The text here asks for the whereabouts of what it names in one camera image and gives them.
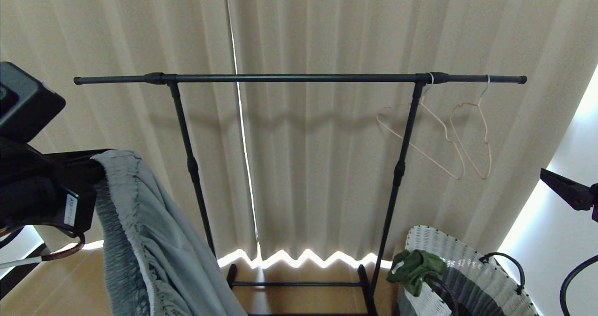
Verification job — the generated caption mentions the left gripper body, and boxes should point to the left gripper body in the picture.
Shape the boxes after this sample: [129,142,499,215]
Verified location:
[0,138,111,238]

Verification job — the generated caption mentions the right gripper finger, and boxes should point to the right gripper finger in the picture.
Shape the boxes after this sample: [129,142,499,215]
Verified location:
[540,168,595,211]

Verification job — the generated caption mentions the pink clothes hanger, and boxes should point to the pink clothes hanger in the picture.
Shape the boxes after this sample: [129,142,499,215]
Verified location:
[376,73,466,181]
[449,76,492,180]

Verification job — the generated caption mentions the pale grey shorts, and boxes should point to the pale grey shorts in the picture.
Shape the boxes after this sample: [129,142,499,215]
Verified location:
[90,150,248,316]

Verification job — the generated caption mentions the green long-sleeved shirt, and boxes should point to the green long-sleeved shirt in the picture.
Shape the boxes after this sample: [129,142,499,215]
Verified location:
[385,249,448,298]

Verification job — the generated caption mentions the white laundry basket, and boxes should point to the white laundry basket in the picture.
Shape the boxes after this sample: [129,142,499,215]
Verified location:
[397,225,540,316]

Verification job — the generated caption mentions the black clothes rack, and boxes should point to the black clothes rack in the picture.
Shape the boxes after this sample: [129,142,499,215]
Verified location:
[73,72,527,316]

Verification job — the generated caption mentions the beige curtain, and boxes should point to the beige curtain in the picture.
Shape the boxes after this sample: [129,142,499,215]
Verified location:
[0,0,598,270]

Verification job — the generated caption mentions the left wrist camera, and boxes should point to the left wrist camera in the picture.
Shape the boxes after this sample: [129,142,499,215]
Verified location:
[0,61,66,144]

